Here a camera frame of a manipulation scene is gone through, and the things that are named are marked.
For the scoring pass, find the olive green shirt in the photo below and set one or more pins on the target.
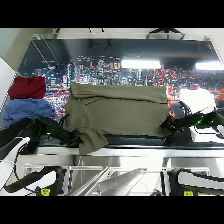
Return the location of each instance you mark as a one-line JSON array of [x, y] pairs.
[[116, 111]]

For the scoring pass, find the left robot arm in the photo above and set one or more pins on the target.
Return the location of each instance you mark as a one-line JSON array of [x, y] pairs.
[[33, 131]]

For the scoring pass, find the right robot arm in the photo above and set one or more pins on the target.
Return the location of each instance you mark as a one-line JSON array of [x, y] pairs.
[[196, 120]]

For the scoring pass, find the blue garment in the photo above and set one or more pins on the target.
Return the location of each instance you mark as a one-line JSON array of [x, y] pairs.
[[26, 110]]

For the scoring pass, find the red garment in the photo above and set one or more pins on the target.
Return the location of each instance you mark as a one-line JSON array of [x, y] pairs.
[[28, 87]]

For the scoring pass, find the silver frame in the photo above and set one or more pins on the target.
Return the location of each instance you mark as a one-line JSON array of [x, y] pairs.
[[133, 156]]

